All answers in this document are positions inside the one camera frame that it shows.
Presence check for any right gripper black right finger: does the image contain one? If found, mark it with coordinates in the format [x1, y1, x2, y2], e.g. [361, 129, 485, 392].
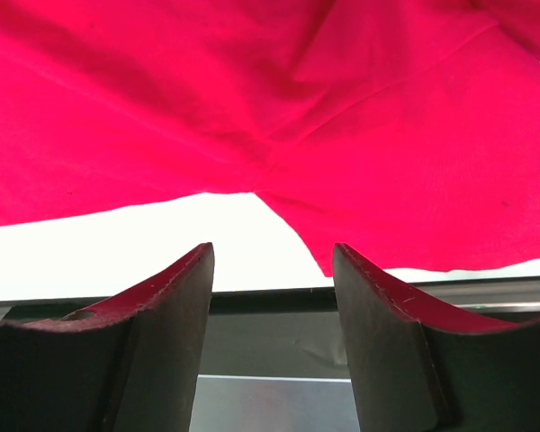
[333, 243, 540, 431]

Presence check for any black base mounting strip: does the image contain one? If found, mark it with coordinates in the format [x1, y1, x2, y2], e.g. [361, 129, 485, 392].
[0, 274, 540, 377]

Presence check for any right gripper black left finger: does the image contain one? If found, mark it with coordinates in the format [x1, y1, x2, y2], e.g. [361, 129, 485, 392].
[0, 243, 214, 431]

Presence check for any crimson red t-shirt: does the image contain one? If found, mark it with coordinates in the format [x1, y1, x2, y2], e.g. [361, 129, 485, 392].
[0, 1, 540, 275]

